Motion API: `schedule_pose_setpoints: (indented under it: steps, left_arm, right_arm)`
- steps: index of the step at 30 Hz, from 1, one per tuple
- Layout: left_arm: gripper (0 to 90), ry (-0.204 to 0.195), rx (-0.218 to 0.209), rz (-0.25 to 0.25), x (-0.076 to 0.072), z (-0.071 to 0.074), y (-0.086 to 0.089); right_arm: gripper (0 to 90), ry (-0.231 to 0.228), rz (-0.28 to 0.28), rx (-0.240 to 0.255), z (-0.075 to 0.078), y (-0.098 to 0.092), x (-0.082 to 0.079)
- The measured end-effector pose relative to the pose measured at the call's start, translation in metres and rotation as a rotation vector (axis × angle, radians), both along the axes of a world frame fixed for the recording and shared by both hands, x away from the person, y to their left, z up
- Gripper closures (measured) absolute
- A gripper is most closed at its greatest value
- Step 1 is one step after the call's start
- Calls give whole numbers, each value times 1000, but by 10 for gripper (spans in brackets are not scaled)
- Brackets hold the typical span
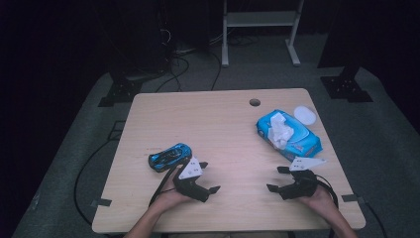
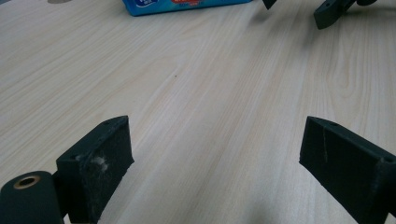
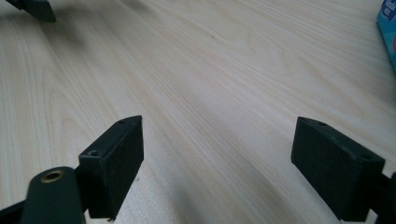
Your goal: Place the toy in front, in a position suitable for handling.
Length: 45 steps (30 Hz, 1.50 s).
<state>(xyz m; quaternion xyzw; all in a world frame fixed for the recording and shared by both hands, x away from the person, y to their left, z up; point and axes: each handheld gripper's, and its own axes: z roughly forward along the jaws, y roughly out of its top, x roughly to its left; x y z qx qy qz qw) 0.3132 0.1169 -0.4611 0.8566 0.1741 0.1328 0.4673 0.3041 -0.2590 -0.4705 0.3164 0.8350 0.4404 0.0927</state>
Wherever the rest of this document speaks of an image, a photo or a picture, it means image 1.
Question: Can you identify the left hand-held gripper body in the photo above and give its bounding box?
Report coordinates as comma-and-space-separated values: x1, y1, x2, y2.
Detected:
172, 157, 212, 203

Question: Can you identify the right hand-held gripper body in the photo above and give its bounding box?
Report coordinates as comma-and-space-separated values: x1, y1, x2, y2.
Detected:
279, 157, 327, 201

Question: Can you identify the blue toy car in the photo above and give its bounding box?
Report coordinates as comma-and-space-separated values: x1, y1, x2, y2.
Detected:
148, 142, 193, 174

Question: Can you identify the blue wet wipes pack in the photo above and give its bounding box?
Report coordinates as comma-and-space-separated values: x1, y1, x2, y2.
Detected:
256, 109, 324, 163

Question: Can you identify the white wet wipe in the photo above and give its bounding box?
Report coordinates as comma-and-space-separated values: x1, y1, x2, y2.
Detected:
266, 111, 295, 150

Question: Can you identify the person's right hand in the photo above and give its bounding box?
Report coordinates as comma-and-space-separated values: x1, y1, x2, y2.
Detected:
298, 184, 335, 216

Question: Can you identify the person's left hand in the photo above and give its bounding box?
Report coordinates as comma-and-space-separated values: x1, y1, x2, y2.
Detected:
150, 170, 196, 212

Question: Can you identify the grey tape strip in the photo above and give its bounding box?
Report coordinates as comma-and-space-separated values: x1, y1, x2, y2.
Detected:
341, 193, 365, 203
90, 197, 113, 208

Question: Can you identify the white round lid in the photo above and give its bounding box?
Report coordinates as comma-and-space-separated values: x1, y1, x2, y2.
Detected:
293, 105, 317, 126

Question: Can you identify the black stand base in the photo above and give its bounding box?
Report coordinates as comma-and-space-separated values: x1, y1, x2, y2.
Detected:
97, 78, 144, 108
320, 65, 374, 104

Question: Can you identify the white metal stand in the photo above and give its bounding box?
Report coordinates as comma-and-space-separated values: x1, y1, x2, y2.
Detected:
221, 0, 305, 68

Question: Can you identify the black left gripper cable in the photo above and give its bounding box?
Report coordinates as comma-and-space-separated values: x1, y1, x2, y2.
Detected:
148, 158, 192, 207

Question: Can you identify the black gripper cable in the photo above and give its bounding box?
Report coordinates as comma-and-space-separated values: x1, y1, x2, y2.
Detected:
312, 173, 340, 210
148, 158, 192, 207

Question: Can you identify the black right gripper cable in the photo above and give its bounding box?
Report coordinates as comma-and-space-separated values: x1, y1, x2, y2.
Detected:
312, 173, 340, 210

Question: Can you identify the black floor cable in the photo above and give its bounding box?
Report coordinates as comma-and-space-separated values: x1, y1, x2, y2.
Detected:
73, 138, 117, 226
362, 199, 388, 238
155, 55, 191, 93
210, 50, 223, 92

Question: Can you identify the black metal frame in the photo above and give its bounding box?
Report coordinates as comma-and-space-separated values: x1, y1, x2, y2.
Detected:
106, 120, 127, 142

